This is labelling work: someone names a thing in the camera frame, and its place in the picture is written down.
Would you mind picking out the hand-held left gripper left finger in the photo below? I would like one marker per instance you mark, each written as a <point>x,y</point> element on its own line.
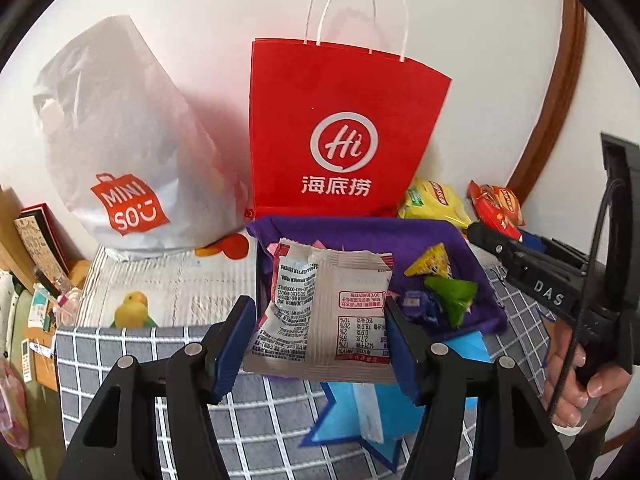
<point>232,350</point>

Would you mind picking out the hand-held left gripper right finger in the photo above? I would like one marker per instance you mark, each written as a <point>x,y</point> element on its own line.
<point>400,355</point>

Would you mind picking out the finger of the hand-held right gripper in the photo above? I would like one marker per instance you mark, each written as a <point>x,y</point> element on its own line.
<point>495,242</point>
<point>545,246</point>

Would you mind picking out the yellow triangular snack packet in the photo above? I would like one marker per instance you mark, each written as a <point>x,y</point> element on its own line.
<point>432,262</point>

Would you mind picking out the green snack packet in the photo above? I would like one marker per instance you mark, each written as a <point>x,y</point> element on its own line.
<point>455,295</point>

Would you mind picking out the grey white snack packet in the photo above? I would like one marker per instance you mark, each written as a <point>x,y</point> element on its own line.
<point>320,320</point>

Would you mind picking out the person's right hand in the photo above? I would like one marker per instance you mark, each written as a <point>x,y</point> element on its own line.
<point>575,405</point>

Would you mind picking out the purple towel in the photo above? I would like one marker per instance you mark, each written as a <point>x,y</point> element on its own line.
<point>470,260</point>

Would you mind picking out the orange chip bag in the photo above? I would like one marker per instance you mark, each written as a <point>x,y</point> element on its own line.
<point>497,205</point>

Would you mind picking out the small blue candy packet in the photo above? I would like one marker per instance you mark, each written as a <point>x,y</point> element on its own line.
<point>420,305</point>

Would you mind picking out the grey plaid blanket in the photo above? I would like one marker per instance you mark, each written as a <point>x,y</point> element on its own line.
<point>265,410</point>

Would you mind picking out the yellow chip bag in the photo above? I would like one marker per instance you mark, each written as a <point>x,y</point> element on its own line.
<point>432,202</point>

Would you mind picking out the wooden nightstand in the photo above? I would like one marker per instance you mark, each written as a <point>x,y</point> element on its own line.
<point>50,360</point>

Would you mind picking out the teal and white box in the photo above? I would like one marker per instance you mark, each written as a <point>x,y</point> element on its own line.
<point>39,310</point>

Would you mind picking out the red paper bag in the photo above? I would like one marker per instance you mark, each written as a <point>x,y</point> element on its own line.
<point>345,110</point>

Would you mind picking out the white remote control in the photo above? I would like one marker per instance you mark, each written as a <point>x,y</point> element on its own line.
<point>26,360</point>

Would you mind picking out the green cloth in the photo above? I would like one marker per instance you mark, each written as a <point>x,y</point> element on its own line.
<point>30,410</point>

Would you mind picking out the patterned book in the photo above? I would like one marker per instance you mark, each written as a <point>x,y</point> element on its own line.
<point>42,240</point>

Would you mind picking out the white plastic shopping bag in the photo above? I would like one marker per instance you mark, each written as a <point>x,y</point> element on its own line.
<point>130,150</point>

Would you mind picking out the pink plastic bag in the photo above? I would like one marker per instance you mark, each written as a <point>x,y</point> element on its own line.
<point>12,405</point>

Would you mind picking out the wooden headboard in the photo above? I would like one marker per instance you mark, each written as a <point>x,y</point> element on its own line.
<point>12,240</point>

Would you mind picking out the brown wooden door frame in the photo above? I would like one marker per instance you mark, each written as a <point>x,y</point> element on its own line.
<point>555,110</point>

